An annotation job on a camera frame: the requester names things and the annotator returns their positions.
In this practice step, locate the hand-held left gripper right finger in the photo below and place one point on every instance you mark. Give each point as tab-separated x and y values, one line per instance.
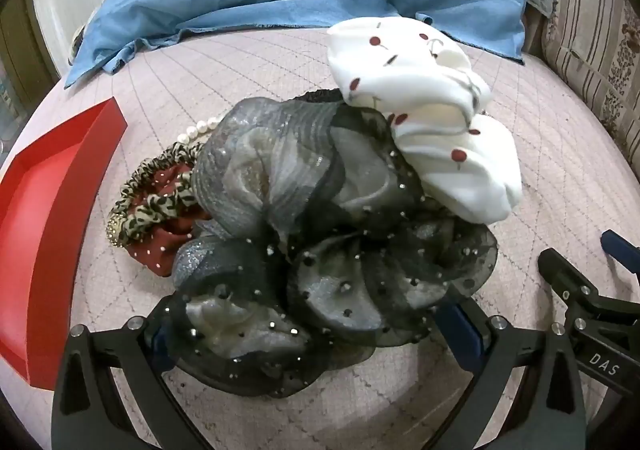
457	330

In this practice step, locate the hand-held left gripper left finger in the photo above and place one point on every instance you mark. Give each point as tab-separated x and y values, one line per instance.
158	341

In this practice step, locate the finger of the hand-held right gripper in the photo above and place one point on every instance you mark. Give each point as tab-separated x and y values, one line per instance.
570	280
620	250

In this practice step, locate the red dotted scrunchie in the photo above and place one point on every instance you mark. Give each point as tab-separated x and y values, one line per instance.
160	252

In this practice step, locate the black dotted organza scrunchie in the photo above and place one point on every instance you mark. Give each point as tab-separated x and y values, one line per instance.
350	280

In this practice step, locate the leopard print scrunchie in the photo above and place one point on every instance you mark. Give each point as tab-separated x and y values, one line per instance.
160	210

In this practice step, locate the white cherry print scrunchie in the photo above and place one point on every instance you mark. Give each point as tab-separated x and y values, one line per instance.
400	70
475	180

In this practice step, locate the red tray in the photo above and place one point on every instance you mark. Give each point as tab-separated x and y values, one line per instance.
45	230

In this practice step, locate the silver grey organza scrunchie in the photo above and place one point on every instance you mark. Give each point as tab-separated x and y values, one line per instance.
260	165

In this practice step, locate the striped floral cushion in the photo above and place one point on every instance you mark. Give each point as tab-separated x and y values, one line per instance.
595	40

